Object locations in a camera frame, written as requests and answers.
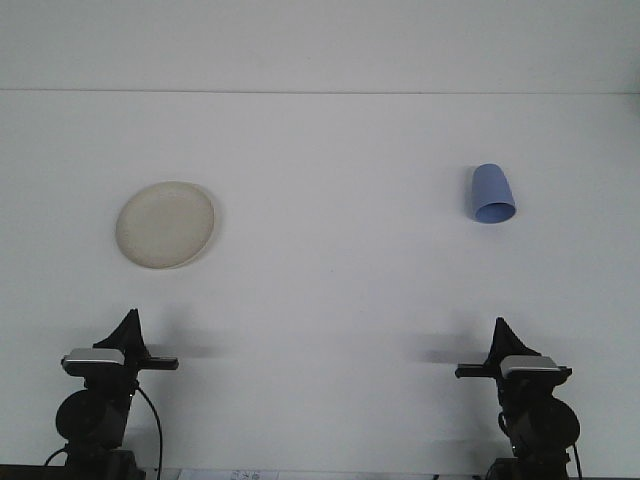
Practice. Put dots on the pale blue cup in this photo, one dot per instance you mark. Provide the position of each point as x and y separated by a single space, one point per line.
491 192

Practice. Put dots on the pale round plate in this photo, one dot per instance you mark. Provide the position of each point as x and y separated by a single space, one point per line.
165 225

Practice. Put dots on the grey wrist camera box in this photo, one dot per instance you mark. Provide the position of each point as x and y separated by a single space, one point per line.
95 359
529 365

